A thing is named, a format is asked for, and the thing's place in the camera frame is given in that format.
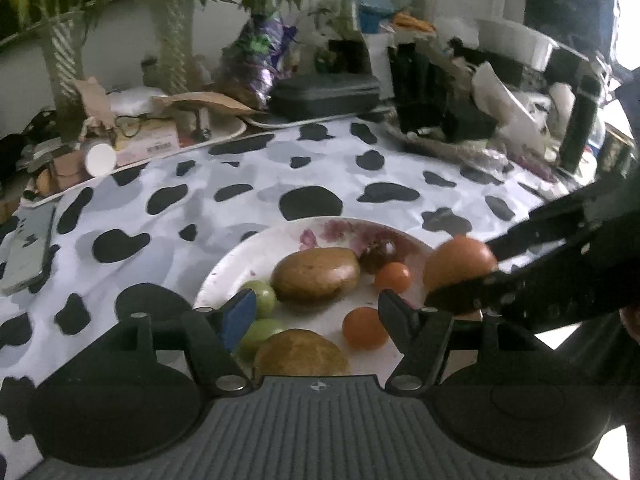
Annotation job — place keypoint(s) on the black square pot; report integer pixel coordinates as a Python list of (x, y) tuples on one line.
[(347, 56)]

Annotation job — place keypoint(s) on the floral white plate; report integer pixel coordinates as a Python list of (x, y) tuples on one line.
[(250, 260)]

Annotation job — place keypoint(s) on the white smartphone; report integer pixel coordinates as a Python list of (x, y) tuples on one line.
[(25, 250)]

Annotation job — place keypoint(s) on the white oval tray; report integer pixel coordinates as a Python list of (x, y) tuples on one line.
[(220, 132)]

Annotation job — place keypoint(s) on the crumpled brown paper bag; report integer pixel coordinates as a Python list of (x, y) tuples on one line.
[(95, 102)]

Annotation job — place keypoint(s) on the cow print tablecloth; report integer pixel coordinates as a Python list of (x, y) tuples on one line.
[(250, 170)]

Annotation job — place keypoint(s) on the pink and white box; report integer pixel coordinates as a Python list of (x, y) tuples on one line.
[(152, 142)]

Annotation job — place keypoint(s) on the white bin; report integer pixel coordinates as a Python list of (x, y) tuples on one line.
[(515, 45)]

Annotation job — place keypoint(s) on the small orange tomato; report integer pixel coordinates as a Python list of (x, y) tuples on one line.
[(393, 277), (365, 329)]

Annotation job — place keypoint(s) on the tall white box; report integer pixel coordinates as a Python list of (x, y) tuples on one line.
[(377, 65)]

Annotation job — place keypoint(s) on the glass vase with bamboo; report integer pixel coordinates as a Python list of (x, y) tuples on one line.
[(349, 7)]

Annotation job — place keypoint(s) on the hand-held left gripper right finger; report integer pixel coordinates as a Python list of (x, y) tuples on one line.
[(392, 316)]

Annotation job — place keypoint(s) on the grey zip case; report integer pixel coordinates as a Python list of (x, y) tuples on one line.
[(325, 95)]

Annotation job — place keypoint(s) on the orange carrots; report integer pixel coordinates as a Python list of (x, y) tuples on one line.
[(412, 21)]

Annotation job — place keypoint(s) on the large orange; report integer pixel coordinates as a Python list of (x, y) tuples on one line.
[(457, 260)]

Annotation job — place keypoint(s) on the small dark brown fruit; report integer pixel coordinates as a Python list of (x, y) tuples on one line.
[(376, 256)]

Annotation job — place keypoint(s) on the blue container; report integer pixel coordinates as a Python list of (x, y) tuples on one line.
[(376, 12)]

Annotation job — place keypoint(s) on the brown padded envelope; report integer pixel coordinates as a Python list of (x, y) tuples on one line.
[(210, 102)]

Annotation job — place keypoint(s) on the green round fruit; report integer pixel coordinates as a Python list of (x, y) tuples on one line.
[(262, 297), (262, 335)]

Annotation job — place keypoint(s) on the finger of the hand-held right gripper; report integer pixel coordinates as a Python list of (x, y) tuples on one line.
[(480, 292), (540, 227)]

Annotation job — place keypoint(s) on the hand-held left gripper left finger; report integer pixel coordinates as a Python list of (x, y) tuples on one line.
[(239, 316)]

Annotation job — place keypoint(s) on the small pink cardboard box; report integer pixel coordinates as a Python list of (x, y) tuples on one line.
[(70, 170)]

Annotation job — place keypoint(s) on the white flat tray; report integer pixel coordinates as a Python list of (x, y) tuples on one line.
[(280, 121)]

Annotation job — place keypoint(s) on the white cylindrical bottle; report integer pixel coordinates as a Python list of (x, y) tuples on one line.
[(101, 160)]

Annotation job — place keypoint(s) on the brown oval fruit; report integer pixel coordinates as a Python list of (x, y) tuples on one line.
[(300, 355), (316, 275)]

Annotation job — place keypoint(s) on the braided plant trunk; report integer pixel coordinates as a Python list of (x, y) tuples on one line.
[(176, 45), (62, 70)]

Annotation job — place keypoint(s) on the black boxes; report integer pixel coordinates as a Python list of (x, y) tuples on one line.
[(415, 87)]

